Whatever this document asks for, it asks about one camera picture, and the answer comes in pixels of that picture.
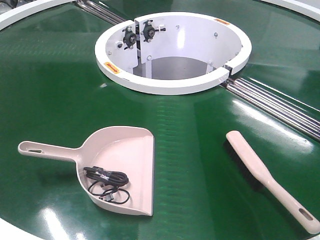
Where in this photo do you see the steel rollers right seam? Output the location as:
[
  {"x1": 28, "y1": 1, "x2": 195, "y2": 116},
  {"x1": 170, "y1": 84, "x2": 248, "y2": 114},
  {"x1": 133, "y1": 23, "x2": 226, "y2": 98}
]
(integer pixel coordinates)
[{"x1": 221, "y1": 78, "x2": 320, "y2": 141}]

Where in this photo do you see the white rim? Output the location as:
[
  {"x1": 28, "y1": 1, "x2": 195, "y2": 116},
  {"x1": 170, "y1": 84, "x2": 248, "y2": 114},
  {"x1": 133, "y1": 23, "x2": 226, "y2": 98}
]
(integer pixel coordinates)
[
  {"x1": 0, "y1": 0, "x2": 73, "y2": 30},
  {"x1": 262, "y1": 0, "x2": 320, "y2": 22}
]

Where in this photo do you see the black cable bundle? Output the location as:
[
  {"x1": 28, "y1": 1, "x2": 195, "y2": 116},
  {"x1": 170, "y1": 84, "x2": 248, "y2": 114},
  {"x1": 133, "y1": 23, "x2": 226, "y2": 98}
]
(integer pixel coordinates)
[{"x1": 83, "y1": 166, "x2": 131, "y2": 205}]

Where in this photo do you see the white outer rim top right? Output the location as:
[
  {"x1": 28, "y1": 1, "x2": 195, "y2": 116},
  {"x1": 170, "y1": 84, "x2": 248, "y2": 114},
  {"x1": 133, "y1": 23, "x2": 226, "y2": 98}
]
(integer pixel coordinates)
[{"x1": 262, "y1": 0, "x2": 320, "y2": 22}]

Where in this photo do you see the orange warning sticker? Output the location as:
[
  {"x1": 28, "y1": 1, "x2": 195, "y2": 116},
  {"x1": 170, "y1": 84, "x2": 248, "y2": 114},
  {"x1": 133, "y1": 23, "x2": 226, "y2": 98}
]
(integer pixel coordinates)
[
  {"x1": 214, "y1": 18, "x2": 230, "y2": 25},
  {"x1": 104, "y1": 62, "x2": 121, "y2": 74}
]

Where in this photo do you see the white central conveyor ring housing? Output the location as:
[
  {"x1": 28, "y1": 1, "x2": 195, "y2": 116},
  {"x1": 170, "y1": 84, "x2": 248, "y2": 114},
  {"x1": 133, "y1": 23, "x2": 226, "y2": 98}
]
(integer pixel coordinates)
[{"x1": 94, "y1": 12, "x2": 252, "y2": 95}]

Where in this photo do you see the orange warning sticker rear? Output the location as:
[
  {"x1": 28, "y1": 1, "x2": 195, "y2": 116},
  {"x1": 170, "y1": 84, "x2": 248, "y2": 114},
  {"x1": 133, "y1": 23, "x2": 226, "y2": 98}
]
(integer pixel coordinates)
[{"x1": 214, "y1": 18, "x2": 230, "y2": 25}]

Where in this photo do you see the steel rollers top seam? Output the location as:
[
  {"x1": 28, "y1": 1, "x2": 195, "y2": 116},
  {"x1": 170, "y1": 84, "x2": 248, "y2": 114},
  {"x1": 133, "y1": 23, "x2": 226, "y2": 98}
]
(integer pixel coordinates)
[{"x1": 75, "y1": 0, "x2": 126, "y2": 25}]

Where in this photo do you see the steel rollers seam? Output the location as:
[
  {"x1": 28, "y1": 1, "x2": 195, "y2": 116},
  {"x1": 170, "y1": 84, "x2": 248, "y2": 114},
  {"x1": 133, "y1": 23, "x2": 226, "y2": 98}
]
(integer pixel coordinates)
[
  {"x1": 221, "y1": 78, "x2": 320, "y2": 141},
  {"x1": 75, "y1": 0, "x2": 126, "y2": 25}
]

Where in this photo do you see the orange warning sticker front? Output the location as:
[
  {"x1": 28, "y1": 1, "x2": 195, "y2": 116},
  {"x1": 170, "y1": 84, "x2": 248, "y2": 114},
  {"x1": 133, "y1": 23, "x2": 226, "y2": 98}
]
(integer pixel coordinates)
[{"x1": 104, "y1": 62, "x2": 121, "y2": 74}]

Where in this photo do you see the black bearing mount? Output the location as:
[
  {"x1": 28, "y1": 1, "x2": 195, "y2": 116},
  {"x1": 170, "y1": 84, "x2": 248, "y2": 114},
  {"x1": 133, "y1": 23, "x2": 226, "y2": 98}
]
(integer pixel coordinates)
[
  {"x1": 142, "y1": 19, "x2": 166, "y2": 43},
  {"x1": 123, "y1": 26, "x2": 137, "y2": 50}
]

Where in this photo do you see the pink plastic dustpan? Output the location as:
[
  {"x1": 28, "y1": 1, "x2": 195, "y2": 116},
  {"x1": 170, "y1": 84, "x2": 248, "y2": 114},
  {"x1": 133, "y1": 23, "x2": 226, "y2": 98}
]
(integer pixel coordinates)
[{"x1": 17, "y1": 126, "x2": 155, "y2": 216}]

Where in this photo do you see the black bearing mount left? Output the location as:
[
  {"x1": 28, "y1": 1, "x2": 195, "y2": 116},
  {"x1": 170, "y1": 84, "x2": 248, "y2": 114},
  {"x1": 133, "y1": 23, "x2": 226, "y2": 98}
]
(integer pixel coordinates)
[{"x1": 123, "y1": 26, "x2": 137, "y2": 50}]

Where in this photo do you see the black bearing mount right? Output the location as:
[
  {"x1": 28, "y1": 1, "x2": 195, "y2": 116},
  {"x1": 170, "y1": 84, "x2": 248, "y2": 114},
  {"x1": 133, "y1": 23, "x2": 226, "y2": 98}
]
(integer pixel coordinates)
[{"x1": 142, "y1": 19, "x2": 166, "y2": 43}]

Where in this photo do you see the white outer rim top left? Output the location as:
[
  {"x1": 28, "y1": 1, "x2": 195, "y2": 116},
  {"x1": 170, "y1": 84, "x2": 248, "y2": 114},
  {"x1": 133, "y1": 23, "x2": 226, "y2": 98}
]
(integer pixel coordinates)
[{"x1": 0, "y1": 0, "x2": 73, "y2": 30}]

